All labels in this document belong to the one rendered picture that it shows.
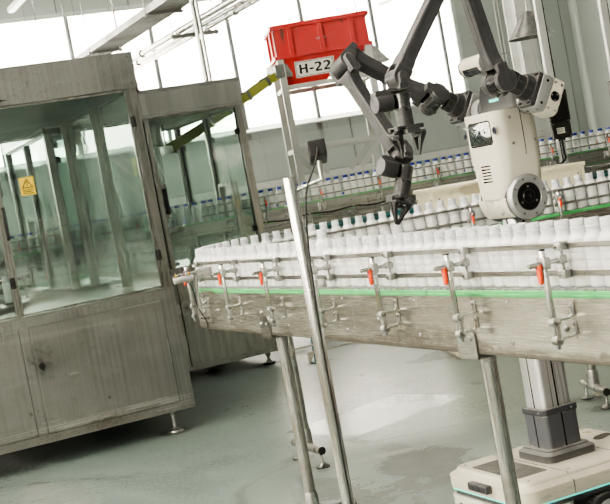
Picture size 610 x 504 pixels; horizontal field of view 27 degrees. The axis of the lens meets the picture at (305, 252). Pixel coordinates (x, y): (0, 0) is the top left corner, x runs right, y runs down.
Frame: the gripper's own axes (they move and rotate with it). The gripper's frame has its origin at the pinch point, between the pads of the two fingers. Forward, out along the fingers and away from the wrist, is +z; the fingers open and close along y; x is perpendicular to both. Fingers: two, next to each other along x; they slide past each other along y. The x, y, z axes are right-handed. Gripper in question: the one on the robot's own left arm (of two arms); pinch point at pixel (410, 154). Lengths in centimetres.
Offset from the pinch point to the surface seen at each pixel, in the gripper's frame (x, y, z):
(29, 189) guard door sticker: 388, -40, -26
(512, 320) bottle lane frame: -74, -20, 49
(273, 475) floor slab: 217, 15, 138
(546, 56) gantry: 516, 431, -72
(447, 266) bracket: -56, -26, 33
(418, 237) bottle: -24.6, -16.0, 25.3
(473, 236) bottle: -55, -15, 26
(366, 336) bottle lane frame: 14, -20, 56
